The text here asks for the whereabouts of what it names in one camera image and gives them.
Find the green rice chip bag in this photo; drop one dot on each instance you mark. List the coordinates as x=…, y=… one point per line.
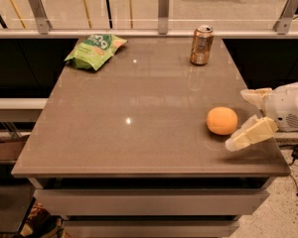
x=94, y=51

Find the orange fruit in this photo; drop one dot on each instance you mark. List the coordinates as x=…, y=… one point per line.
x=222, y=121

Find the yellow pole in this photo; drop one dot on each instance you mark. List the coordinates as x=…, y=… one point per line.
x=18, y=13
x=87, y=13
x=131, y=14

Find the middle metal railing bracket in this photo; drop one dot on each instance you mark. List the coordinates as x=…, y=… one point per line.
x=163, y=16

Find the upper grey drawer front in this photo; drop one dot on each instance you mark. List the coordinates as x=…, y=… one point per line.
x=151, y=202

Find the right metal railing bracket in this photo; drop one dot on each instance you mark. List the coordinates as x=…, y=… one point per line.
x=282, y=25

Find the yellow pole left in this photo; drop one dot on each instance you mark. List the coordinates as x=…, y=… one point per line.
x=18, y=13

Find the metal railing bar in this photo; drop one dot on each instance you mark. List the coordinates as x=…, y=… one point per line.
x=25, y=34

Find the black power adapter with cable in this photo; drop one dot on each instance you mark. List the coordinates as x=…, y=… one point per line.
x=294, y=156

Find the yellow pole middle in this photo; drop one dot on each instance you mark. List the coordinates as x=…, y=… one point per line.
x=87, y=13

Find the yellow pole right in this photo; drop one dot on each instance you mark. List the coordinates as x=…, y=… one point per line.
x=131, y=14

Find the grey drawer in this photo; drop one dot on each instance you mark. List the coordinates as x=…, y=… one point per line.
x=150, y=229
x=151, y=202

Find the left metal railing bracket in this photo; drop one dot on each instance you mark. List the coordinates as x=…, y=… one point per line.
x=41, y=19

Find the lower grey drawer front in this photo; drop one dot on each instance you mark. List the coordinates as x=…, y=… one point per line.
x=150, y=229

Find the gold soda can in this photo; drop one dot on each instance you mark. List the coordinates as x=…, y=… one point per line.
x=201, y=45

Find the metal railing bracket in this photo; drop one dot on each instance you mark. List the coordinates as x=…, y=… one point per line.
x=163, y=16
x=282, y=25
x=41, y=19

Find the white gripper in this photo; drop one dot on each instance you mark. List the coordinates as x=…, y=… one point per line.
x=283, y=107

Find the cardboard box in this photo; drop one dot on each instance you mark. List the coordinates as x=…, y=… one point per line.
x=10, y=148

